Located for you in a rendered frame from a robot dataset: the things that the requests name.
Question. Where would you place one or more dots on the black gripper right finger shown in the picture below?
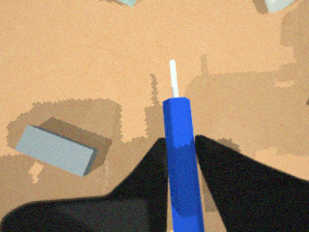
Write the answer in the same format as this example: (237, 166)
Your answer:
(249, 195)

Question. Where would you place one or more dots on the blue stylus with white tip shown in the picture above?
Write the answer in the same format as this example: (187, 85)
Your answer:
(182, 163)

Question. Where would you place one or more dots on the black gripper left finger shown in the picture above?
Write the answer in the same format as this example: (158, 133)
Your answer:
(137, 204)

